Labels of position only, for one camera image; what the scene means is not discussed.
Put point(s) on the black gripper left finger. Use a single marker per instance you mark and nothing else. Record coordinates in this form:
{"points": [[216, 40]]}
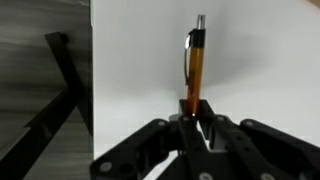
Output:
{"points": [[140, 150]]}

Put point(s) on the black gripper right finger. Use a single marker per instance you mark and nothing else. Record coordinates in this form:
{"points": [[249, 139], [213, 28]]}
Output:
{"points": [[266, 146]]}

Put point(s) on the orange and black pen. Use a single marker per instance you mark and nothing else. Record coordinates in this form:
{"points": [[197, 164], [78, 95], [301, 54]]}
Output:
{"points": [[195, 66]]}

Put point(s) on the black table leg frame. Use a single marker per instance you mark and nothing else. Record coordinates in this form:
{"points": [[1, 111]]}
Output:
{"points": [[63, 100]]}

